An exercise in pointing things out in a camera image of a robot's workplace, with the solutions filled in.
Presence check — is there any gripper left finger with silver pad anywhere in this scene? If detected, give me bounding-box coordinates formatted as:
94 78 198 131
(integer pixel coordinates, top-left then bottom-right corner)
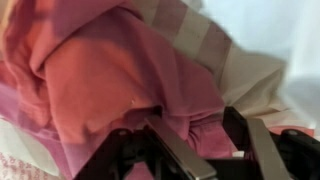
73 114 218 180

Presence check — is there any gripper right finger with silver pad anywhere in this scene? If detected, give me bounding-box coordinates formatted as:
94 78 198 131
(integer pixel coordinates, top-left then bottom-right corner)
222 105 320 180

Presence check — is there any pink t-shirt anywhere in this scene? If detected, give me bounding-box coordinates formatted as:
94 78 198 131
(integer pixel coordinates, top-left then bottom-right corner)
0 0 236 180

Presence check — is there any white plastic bag red logo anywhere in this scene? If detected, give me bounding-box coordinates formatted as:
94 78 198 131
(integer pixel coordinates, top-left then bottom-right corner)
0 0 320 180

